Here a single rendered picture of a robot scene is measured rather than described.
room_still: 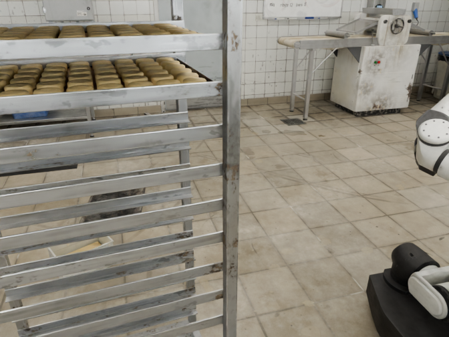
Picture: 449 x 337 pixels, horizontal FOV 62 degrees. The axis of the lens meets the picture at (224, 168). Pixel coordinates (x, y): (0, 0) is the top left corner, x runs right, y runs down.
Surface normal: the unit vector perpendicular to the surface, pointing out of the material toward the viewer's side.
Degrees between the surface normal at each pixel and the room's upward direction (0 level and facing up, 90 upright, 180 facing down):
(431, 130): 32
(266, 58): 90
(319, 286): 0
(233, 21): 90
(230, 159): 90
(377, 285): 0
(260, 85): 90
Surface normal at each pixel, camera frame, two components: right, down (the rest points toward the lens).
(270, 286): 0.00, -0.91
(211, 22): 0.27, 0.40
